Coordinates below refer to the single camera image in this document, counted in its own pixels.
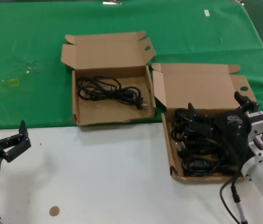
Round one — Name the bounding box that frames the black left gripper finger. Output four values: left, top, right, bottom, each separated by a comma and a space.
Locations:
0, 120, 32, 163

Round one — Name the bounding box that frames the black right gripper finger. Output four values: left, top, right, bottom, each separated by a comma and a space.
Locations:
234, 91, 260, 115
187, 102, 216, 135

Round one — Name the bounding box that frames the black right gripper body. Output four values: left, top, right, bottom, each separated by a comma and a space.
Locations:
214, 106, 251, 143

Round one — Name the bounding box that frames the black power cable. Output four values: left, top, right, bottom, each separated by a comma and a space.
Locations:
76, 76, 149, 110
171, 127, 230, 159
171, 107, 194, 131
181, 154, 241, 178

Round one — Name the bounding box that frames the open cardboard box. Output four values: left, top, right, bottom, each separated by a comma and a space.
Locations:
151, 62, 258, 184
60, 30, 157, 126

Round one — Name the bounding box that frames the yellow tape square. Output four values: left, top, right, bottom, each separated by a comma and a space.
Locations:
4, 78, 20, 88

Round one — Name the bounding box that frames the brown round sticker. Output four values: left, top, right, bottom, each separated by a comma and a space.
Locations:
49, 206, 60, 217

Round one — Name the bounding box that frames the silver black connector plug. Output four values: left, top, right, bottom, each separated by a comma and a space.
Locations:
230, 185, 249, 224

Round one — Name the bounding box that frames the green table cloth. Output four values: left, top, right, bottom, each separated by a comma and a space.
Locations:
0, 0, 263, 131

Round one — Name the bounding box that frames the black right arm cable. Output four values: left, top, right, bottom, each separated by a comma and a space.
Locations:
219, 172, 243, 224

